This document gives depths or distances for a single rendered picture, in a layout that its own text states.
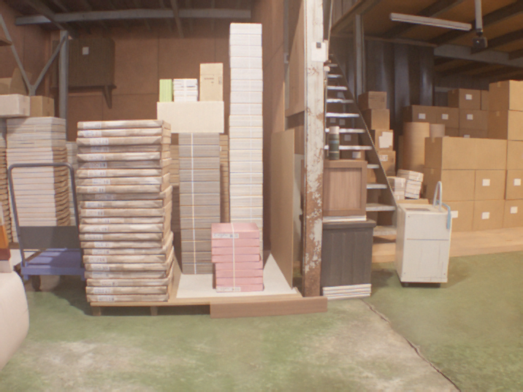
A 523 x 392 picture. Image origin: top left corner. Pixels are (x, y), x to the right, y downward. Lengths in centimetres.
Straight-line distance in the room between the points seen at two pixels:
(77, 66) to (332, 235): 503
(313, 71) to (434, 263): 149
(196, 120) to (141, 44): 418
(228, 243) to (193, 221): 42
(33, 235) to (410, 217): 246
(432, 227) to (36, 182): 331
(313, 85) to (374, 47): 440
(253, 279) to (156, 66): 476
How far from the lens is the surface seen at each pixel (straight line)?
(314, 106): 225
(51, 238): 271
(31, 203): 393
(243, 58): 268
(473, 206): 464
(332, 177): 237
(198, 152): 259
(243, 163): 261
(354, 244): 247
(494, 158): 479
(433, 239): 276
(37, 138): 386
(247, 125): 262
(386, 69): 659
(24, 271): 286
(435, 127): 523
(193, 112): 261
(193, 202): 262
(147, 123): 215
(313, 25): 234
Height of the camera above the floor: 96
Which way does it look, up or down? 7 degrees down
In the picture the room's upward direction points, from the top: straight up
